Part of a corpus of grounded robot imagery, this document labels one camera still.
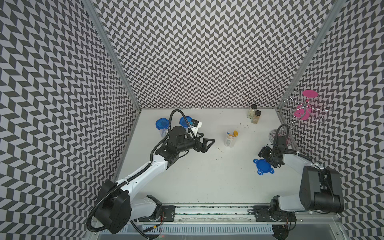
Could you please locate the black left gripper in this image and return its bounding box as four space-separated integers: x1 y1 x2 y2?
176 132 215 153

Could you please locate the pink plastic glass upper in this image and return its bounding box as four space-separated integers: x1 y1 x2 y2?
302 90 319 99

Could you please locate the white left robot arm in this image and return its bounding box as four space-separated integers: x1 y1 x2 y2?
86 114 215 234

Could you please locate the blue lid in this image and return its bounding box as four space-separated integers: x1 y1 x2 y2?
179 116 192 129
156 118 170 130
253 159 275 176

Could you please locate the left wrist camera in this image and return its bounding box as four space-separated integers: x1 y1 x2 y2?
189 119 202 137

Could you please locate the aluminium front rail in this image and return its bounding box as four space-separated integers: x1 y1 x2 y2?
89 203 340 240

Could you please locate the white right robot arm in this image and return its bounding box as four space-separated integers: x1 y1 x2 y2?
253 124 345 223

